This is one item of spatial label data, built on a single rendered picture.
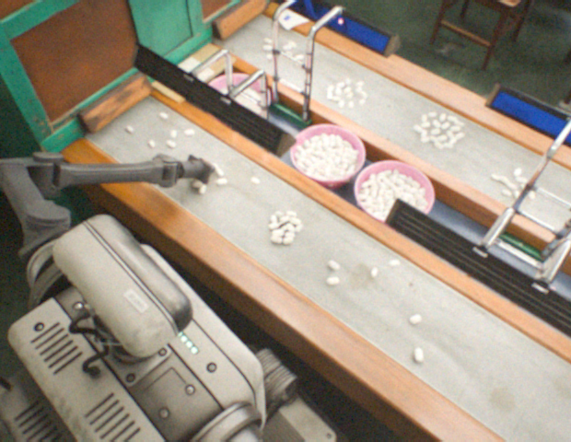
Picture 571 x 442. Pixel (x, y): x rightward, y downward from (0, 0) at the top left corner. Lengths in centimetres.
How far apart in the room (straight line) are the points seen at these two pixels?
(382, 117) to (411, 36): 173
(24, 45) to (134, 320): 133
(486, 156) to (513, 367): 79
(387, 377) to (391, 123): 99
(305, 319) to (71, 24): 117
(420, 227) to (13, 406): 95
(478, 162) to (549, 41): 209
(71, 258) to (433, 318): 119
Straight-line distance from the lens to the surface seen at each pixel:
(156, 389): 79
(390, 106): 215
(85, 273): 67
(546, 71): 380
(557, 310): 137
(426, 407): 152
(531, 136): 217
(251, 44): 239
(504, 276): 136
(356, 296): 163
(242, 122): 157
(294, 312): 157
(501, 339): 169
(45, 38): 187
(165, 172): 166
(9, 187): 135
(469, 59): 370
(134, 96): 209
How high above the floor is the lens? 219
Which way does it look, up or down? 56 degrees down
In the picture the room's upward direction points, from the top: 1 degrees clockwise
